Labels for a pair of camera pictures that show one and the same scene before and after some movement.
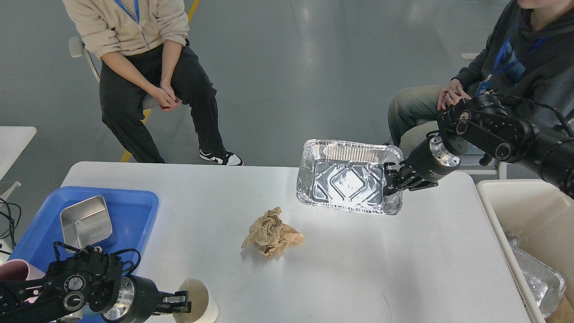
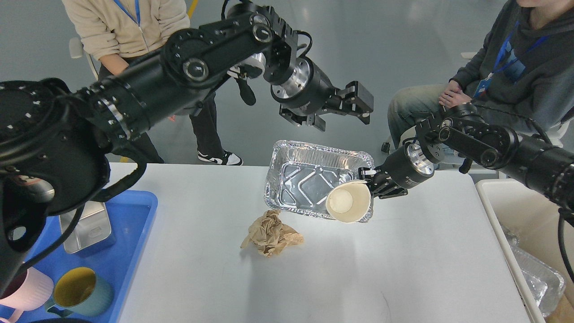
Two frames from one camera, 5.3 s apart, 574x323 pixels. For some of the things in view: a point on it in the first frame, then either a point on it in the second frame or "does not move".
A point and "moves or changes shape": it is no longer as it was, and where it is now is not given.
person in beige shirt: (146, 59) does not move
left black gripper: (138, 299) to (312, 91)
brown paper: (269, 234) does not move
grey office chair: (76, 49) does not move
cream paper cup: (203, 309) to (349, 202)
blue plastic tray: (131, 214) does not move
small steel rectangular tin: (85, 223) does not move
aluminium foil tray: (347, 176) moves or changes shape
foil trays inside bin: (546, 285) does not move
